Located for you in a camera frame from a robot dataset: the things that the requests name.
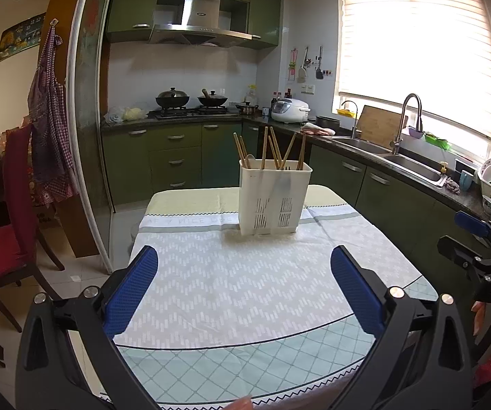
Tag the steel kitchen faucet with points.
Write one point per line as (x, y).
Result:
(397, 141)

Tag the white hanging spatula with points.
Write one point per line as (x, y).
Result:
(302, 74)

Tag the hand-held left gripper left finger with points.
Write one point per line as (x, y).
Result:
(132, 290)

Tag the white window blind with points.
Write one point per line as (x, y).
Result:
(416, 55)

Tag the grey scrub cloth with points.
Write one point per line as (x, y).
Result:
(452, 186)

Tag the black hanging spatula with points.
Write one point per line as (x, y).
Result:
(319, 73)

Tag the white plastic bag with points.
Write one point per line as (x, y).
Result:
(114, 116)

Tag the purple sink caddy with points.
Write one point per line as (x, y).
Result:
(415, 132)

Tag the small steel pot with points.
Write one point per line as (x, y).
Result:
(247, 109)

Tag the glass sliding door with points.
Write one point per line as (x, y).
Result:
(93, 136)

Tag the yellowish food bag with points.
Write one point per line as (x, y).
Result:
(134, 113)

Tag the black counter holder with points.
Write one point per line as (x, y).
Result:
(465, 165)

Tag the checked apron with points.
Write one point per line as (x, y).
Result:
(51, 136)

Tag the pink cloth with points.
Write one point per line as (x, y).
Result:
(318, 130)

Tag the black cooking pot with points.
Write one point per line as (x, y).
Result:
(327, 121)

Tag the patterned tablecloth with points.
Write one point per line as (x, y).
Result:
(237, 282)

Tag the yellow sink knob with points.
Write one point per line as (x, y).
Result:
(444, 167)

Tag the person's right hand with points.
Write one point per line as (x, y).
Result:
(478, 318)

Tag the white wall socket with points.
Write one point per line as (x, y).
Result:
(308, 89)

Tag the bundle of chopsticks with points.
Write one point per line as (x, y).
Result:
(264, 149)

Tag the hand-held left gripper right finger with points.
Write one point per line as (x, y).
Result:
(356, 290)

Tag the white plastic utensil holder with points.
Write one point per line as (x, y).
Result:
(271, 196)

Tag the yellow cap oil bottle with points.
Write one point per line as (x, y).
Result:
(251, 93)

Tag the green wall cabinet unit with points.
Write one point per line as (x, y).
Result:
(134, 4)

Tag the pink green hanging tool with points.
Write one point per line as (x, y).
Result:
(292, 66)

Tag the black gas stove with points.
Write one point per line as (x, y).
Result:
(192, 112)

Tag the teal cup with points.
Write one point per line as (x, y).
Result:
(466, 180)

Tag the steel range hood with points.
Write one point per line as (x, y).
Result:
(198, 21)

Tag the wooden cutting board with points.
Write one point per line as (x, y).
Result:
(380, 126)

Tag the black wok with steel lid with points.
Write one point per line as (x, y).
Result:
(172, 98)

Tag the green plastic tray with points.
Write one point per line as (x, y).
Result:
(437, 141)

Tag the red cushioned wooden chair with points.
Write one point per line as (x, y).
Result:
(14, 230)

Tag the thin black gooseneck tap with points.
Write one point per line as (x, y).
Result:
(355, 130)

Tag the steel double sink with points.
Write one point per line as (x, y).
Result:
(416, 168)

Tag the white spoon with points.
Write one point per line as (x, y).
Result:
(249, 160)

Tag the white rice cooker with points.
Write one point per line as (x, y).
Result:
(290, 110)

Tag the dark stone countertop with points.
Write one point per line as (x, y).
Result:
(416, 181)

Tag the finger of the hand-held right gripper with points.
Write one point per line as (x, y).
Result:
(472, 223)
(457, 250)

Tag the yellow sponge holder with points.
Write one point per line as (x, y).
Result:
(346, 112)

